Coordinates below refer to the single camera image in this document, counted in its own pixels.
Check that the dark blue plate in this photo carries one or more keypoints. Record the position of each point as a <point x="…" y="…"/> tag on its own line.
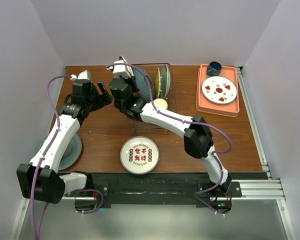
<point x="142" y="85"/>

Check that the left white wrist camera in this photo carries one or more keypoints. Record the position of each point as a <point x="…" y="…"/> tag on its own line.
<point x="84" y="75"/>

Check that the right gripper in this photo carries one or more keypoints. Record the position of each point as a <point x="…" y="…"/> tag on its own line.
<point x="132" y="79"/>

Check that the cream ceramic mug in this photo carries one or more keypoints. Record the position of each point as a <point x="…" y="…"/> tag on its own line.
<point x="161" y="103"/>

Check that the yellow green ribbed plate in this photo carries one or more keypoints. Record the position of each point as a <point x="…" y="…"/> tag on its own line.
<point x="158" y="83"/>

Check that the grey green plate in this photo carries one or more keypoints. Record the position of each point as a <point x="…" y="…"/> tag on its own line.
<point x="72" y="153"/>

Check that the watermelon pattern plate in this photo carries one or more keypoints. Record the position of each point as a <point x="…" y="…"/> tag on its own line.
<point x="219" y="90"/>

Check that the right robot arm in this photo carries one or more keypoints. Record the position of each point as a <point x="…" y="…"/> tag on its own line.
<point x="196" y="133"/>

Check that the salmon pink tray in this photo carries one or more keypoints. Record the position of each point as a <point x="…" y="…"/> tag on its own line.
<point x="204" y="105"/>

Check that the dark blue mug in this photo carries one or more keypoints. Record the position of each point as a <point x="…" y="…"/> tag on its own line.
<point x="214" y="69"/>

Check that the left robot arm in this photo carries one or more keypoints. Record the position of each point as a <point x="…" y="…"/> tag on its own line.
<point x="39" y="179"/>

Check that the aluminium frame rail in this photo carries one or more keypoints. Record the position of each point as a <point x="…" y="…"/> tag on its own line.
<point x="259" y="214"/>

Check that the black wire dish rack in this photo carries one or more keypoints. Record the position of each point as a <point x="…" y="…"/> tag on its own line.
<point x="150" y="69"/>

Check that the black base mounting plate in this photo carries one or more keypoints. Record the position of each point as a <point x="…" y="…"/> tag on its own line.
<point x="107" y="189"/>

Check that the white plate red chinese characters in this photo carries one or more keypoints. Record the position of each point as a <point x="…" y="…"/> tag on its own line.
<point x="139" y="155"/>

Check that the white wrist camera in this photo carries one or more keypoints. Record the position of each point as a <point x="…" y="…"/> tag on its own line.
<point x="84" y="75"/>
<point x="120" y="70"/>

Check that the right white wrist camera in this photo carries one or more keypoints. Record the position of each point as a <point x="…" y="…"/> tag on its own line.
<point x="120" y="70"/>

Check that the mint green flower plate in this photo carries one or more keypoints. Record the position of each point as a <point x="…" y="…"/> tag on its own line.
<point x="165" y="81"/>

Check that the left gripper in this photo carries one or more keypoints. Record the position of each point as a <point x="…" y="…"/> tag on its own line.
<point x="104" y="99"/>

